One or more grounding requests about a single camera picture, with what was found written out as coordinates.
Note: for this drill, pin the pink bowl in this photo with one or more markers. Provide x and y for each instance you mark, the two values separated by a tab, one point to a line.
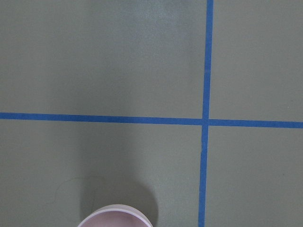
116	215

